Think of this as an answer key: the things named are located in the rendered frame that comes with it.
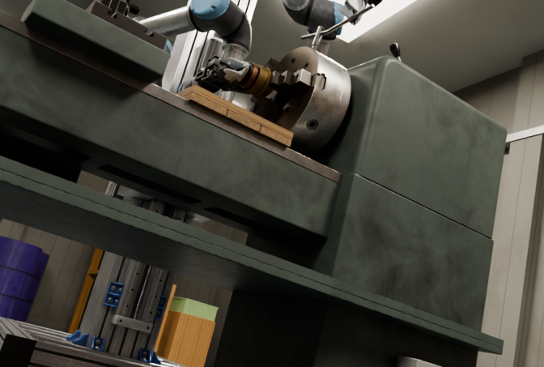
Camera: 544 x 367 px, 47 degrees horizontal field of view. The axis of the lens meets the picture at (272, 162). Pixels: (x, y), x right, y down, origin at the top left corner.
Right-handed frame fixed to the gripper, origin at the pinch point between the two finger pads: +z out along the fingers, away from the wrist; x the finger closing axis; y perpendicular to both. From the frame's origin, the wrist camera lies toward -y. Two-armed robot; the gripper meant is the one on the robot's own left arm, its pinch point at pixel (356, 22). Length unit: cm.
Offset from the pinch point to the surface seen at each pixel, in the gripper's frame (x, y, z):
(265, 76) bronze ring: -20.3, 15.7, 16.0
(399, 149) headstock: -5.2, -22.0, 30.7
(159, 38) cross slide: -8, 53, 31
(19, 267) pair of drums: -630, -76, -95
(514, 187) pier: -132, -285, -97
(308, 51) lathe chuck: -14.2, 5.9, 5.3
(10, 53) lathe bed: -16, 81, 46
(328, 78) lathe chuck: -8.6, 2.6, 16.3
